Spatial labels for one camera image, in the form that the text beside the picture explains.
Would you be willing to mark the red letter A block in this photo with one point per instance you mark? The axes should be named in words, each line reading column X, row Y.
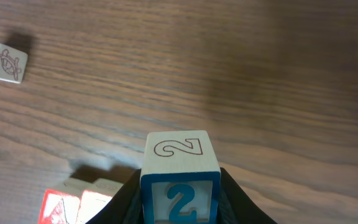
column 61, row 203

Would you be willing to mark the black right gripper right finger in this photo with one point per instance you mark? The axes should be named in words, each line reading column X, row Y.
column 236, row 207

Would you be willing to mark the blue letter P block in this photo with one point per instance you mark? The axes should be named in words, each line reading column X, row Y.
column 12, row 64

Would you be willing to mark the blue number 2 block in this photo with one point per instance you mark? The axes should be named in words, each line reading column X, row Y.
column 180, row 179

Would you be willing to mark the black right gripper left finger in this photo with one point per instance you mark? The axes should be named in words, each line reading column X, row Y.
column 125, row 207

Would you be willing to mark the red letter I block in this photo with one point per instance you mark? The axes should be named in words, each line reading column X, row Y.
column 95, row 198

